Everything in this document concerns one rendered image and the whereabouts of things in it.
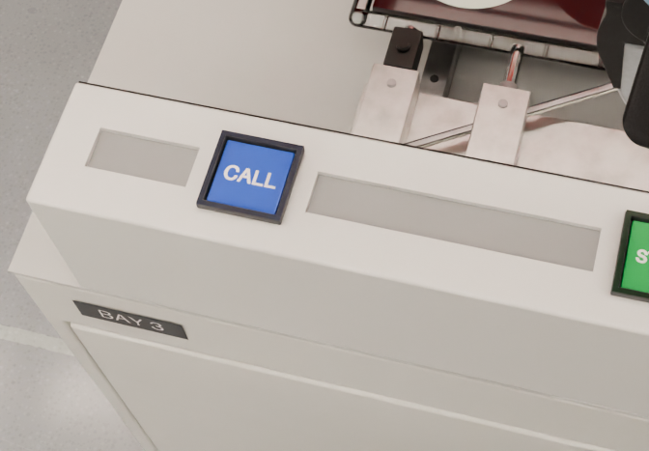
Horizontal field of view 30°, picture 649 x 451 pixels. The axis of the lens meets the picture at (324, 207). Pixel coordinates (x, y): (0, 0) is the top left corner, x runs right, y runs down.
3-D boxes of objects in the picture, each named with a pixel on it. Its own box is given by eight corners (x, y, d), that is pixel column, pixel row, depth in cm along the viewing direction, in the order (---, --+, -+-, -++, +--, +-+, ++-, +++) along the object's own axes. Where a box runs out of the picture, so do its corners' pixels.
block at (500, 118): (482, 103, 88) (483, 80, 85) (528, 112, 87) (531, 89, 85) (458, 198, 85) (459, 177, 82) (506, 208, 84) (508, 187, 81)
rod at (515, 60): (508, 51, 89) (509, 40, 88) (526, 54, 89) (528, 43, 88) (495, 102, 87) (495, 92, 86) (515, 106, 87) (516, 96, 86)
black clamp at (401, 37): (395, 42, 91) (393, 21, 88) (423, 47, 90) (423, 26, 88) (383, 80, 89) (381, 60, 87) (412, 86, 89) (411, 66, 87)
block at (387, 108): (375, 83, 90) (373, 60, 87) (420, 92, 89) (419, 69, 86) (347, 176, 86) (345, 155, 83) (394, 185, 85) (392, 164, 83)
